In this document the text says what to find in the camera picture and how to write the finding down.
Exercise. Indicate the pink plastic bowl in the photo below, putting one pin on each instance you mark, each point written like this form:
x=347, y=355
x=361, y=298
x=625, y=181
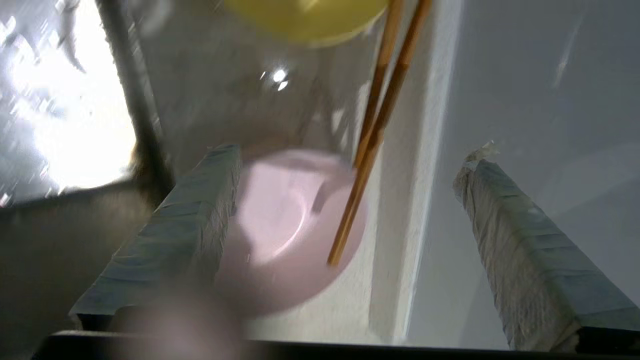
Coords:
x=290, y=215

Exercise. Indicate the yellow plastic bowl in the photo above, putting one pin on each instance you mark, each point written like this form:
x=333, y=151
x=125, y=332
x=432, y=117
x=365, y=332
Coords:
x=310, y=20

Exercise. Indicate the wooden chopstick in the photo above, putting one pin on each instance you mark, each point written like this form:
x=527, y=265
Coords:
x=380, y=70
x=356, y=200

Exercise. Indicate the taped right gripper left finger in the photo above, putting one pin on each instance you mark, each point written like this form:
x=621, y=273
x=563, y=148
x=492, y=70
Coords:
x=170, y=235

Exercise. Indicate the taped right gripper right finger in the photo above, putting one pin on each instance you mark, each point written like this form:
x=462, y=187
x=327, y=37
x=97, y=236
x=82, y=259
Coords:
x=530, y=260

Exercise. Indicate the stainless steel sink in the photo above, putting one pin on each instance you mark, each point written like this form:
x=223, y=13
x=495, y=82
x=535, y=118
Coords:
x=50, y=125

